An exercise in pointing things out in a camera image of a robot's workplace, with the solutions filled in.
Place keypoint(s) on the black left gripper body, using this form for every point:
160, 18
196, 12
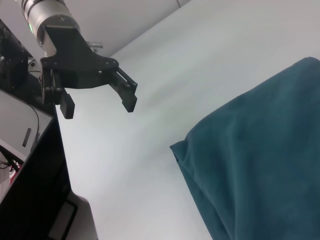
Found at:
72, 62

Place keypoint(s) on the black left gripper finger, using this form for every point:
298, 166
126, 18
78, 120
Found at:
126, 95
67, 106

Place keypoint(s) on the blue shirt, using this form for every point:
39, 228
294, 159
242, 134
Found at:
250, 162

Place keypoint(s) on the grey rounded box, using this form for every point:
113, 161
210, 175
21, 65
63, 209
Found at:
80, 217

